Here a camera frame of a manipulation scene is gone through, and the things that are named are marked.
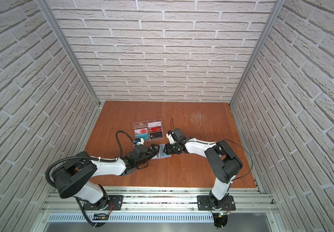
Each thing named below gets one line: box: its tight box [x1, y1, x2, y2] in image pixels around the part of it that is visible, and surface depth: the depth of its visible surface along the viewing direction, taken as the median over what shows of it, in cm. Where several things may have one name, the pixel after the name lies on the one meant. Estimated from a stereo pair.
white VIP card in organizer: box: [147, 121, 162, 128], surface depth 99 cm
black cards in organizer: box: [149, 131, 163, 140], surface depth 99 cm
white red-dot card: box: [134, 128, 148, 134], surface depth 98 cm
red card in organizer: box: [148, 126, 162, 133], surface depth 99 cm
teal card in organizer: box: [135, 132, 149, 141], surface depth 99 cm
